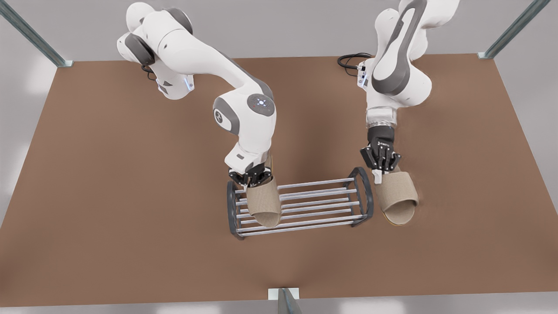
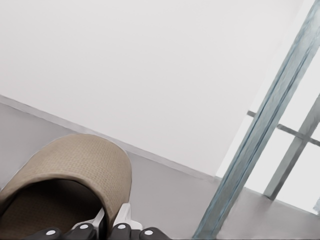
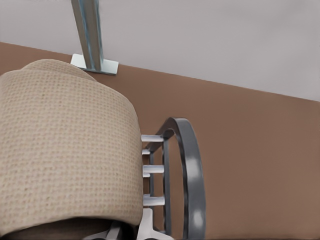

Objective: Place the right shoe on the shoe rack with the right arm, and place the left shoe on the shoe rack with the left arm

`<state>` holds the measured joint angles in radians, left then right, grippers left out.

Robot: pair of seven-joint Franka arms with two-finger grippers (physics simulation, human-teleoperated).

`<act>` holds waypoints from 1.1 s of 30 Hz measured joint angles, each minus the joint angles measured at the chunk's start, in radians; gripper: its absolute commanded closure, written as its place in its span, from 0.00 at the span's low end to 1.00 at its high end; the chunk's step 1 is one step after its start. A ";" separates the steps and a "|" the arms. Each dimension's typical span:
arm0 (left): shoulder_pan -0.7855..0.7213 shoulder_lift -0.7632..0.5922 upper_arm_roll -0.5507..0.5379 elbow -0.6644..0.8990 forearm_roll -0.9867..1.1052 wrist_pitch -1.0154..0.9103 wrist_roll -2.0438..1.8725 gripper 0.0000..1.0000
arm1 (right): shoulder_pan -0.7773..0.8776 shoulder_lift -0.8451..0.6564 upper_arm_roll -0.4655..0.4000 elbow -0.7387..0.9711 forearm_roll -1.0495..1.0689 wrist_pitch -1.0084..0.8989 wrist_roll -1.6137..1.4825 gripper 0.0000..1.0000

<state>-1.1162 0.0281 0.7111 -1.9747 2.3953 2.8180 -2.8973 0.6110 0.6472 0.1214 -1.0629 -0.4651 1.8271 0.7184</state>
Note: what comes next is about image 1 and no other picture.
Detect silver frame post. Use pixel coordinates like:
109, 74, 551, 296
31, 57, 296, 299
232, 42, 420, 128
0, 0, 74, 68
477, 0, 551, 60
268, 288, 303, 314

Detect metal shoe rack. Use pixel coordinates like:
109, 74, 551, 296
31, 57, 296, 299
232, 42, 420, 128
226, 167, 374, 240

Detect beige slipper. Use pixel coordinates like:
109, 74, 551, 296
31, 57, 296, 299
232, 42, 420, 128
245, 176, 282, 228
374, 166, 419, 226

